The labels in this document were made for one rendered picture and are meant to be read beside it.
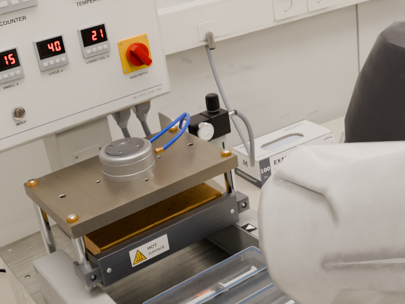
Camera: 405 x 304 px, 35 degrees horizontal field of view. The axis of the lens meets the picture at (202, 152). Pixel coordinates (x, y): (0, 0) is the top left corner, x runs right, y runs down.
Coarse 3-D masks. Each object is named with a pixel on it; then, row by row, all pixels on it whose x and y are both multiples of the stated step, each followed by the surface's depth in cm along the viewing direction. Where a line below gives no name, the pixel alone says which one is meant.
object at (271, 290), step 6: (264, 288) 81; (270, 288) 81; (276, 288) 81; (258, 294) 80; (264, 294) 80; (270, 294) 80; (276, 294) 80; (282, 294) 79; (246, 300) 79; (252, 300) 79; (258, 300) 79; (264, 300) 79; (270, 300) 79; (276, 300) 79; (282, 300) 78; (288, 300) 78
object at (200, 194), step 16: (192, 192) 96; (208, 192) 95; (144, 208) 93; (160, 208) 93; (176, 208) 92; (192, 208) 92; (112, 224) 90; (128, 224) 90; (144, 224) 89; (96, 240) 87; (112, 240) 86
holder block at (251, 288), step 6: (264, 276) 85; (252, 282) 84; (258, 282) 84; (264, 282) 84; (270, 282) 84; (240, 288) 83; (246, 288) 83; (252, 288) 83; (258, 288) 83; (228, 294) 82; (234, 294) 82; (240, 294) 82; (246, 294) 82; (222, 300) 81; (228, 300) 81; (234, 300) 81; (240, 300) 81
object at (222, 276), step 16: (240, 256) 88; (256, 256) 88; (208, 272) 86; (224, 272) 85; (240, 272) 85; (256, 272) 84; (176, 288) 84; (192, 288) 83; (208, 288) 83; (224, 288) 82
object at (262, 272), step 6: (252, 246) 90; (216, 264) 87; (204, 270) 86; (264, 270) 85; (252, 276) 84; (258, 276) 85; (240, 282) 83; (246, 282) 84; (228, 288) 85; (234, 288) 83; (216, 294) 81; (222, 294) 82; (210, 300) 81; (216, 300) 81
